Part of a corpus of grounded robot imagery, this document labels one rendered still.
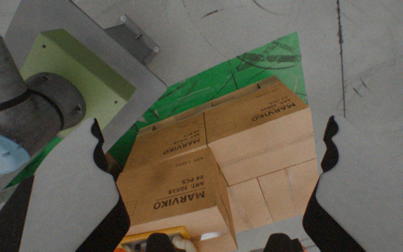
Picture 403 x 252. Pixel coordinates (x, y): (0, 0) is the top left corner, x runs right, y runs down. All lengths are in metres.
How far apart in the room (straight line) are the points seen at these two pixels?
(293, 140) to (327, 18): 0.89
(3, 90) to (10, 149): 0.12
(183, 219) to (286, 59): 1.28
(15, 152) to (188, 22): 1.18
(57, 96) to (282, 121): 1.01
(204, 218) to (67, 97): 0.70
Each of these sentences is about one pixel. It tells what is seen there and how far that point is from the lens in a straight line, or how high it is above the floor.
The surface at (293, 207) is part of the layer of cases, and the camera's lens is 1.78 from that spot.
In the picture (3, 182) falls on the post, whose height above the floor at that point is 0.62.
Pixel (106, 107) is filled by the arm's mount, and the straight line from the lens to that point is 0.70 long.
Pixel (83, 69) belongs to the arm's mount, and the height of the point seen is 0.87.
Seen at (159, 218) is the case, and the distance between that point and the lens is 0.95.
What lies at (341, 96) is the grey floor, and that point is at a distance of 2.00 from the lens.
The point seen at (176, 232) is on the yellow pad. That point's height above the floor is 0.96.
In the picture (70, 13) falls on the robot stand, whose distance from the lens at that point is 0.79.
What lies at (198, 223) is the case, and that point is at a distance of 0.96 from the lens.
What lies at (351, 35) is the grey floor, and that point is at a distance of 1.84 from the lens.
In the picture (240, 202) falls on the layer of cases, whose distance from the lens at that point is 1.57.
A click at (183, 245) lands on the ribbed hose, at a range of 0.97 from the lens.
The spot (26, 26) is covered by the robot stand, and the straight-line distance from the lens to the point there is 0.87.
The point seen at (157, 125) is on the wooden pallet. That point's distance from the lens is 1.70.
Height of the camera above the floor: 1.44
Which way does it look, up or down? 58 degrees down
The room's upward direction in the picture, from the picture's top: 176 degrees clockwise
